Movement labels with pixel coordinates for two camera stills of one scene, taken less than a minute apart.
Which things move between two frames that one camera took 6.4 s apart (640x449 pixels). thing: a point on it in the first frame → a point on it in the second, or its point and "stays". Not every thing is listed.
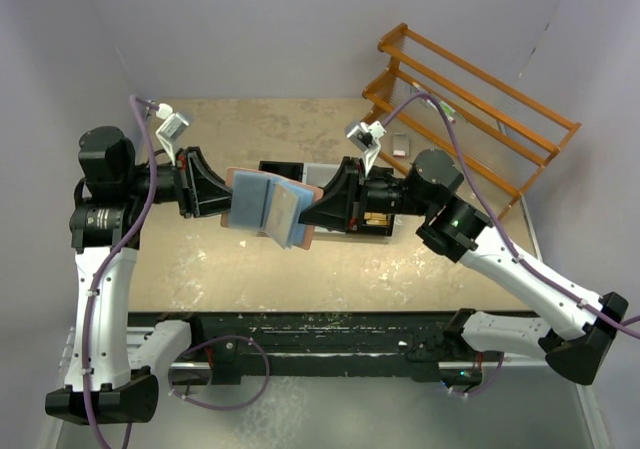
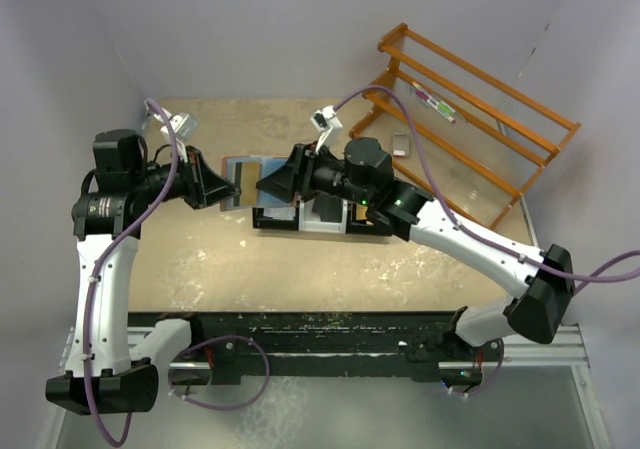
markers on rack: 446,109 stays
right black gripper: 340,206 → 297,174
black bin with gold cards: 374,223 stays
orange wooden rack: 434,108 stays
